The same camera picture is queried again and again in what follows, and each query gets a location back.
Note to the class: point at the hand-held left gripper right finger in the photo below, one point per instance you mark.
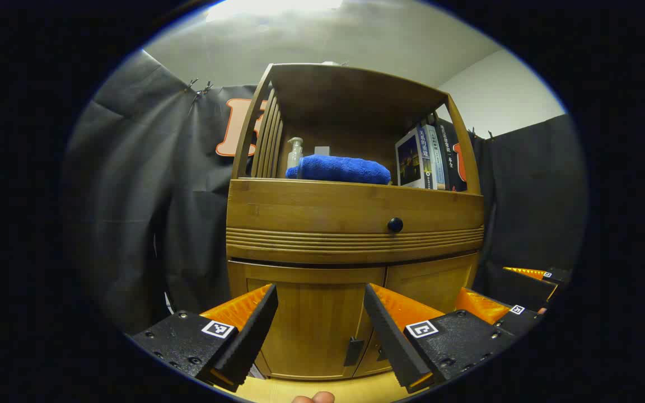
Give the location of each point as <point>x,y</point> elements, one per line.
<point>387,336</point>

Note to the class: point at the clear pump bottle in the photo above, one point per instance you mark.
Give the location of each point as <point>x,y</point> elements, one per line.
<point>295,154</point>

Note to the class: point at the wooden ribbed drawer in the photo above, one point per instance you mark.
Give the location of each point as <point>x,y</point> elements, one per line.
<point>300,207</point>

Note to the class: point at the wooden double-door shoe cabinet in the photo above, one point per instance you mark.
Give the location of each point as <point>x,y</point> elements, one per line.
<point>345,95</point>

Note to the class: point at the black round drawer knob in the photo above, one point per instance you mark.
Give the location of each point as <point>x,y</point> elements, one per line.
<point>395,225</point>

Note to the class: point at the small grey box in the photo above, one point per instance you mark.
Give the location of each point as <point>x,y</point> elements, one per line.
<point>322,151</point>

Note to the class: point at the pale grey book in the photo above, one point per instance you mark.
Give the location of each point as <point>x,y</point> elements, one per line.
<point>439,168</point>

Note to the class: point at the blue folded towel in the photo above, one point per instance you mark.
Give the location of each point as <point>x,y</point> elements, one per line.
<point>339,169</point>

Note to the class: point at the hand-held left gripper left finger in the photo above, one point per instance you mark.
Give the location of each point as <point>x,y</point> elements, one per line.
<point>249,341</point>

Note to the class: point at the wooden cabinet door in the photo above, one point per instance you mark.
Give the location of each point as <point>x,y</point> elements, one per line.
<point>434,285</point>
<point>311,319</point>

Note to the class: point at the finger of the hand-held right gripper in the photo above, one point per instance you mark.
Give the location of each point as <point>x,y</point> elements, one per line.
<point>524,288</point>
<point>524,323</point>

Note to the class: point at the blue spine book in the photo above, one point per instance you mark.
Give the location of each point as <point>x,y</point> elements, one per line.
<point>409,162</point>

